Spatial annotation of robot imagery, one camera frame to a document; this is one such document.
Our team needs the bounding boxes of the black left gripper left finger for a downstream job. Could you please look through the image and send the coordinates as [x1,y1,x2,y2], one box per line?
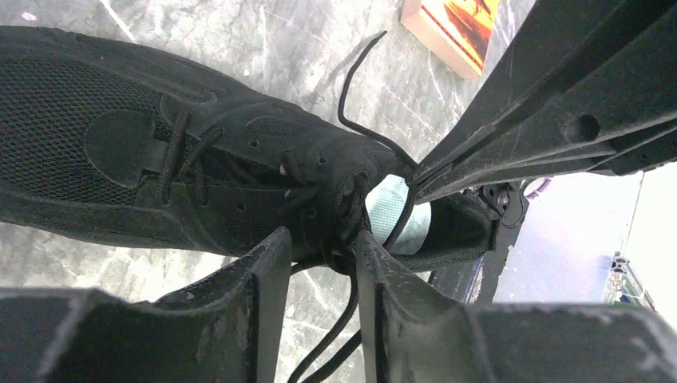
[1,227,292,382]

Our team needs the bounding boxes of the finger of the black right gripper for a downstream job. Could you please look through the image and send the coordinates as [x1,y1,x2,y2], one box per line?
[412,1,676,203]

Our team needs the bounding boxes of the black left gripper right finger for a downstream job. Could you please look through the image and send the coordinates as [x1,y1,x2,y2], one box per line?
[356,231,676,382]

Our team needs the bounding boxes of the black shoelace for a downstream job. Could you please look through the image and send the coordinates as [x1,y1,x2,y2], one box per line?
[288,30,418,382]

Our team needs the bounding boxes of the black shoe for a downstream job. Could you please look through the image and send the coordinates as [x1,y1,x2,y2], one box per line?
[0,25,501,273]

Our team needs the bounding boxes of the orange book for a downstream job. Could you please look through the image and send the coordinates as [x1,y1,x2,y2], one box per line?
[401,0,500,79]

